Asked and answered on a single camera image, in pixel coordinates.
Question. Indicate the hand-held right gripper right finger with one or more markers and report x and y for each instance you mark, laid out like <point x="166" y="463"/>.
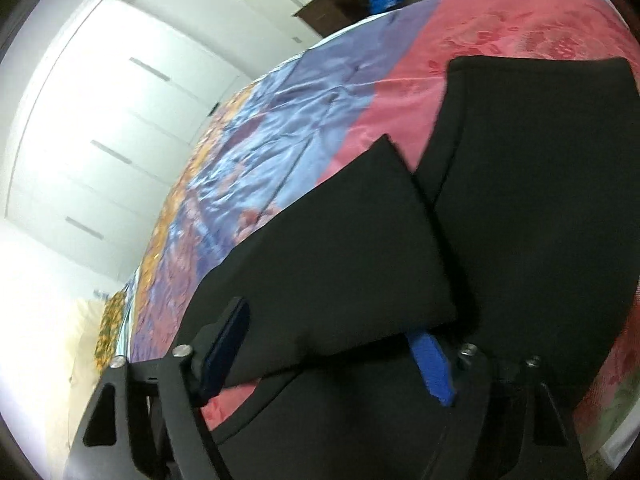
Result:
<point x="434" y="367"/>

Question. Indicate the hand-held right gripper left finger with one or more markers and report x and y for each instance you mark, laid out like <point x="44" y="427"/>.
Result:
<point x="227" y="342"/>

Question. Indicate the black pants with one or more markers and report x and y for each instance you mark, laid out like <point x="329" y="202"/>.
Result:
<point x="350" y="240"/>

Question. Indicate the yellow floral blanket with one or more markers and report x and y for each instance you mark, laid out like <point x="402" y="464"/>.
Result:
<point x="110" y="325"/>

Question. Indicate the cream padded headboard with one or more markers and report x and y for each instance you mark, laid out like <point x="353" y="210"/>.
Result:
<point x="82" y="335"/>

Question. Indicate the colourful satin quilt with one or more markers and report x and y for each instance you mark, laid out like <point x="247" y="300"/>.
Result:
<point x="280" y="125"/>

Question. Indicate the white wardrobe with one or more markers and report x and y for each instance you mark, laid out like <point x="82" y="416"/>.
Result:
<point x="100" y="135"/>

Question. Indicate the dark wooden nightstand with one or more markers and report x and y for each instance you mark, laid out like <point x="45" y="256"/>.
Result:
<point x="327" y="12"/>

